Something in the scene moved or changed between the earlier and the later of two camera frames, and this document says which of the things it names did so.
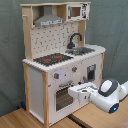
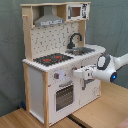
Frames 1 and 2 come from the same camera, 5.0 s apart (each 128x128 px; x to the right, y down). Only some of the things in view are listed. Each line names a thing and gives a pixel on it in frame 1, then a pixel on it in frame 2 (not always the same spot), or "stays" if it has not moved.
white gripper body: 83,91 → 85,72
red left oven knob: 56,76 stays
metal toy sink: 79,51 stays
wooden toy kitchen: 57,57 stays
